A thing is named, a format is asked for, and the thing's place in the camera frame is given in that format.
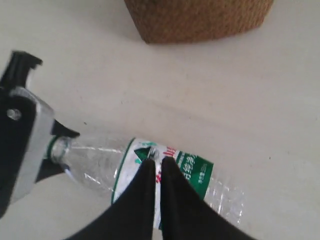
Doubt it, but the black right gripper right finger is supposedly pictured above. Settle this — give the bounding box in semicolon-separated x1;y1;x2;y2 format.
160;157;253;240

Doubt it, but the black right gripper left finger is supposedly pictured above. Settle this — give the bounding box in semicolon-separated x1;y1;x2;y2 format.
69;159;156;240

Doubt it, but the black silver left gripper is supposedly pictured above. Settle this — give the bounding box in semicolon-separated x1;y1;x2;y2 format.
0;50;80;216

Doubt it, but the clear plastic water bottle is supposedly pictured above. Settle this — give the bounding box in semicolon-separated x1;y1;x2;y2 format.
46;136;244;229

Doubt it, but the brown woven wicker basket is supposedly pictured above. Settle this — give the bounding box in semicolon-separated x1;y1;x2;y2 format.
124;0;274;44

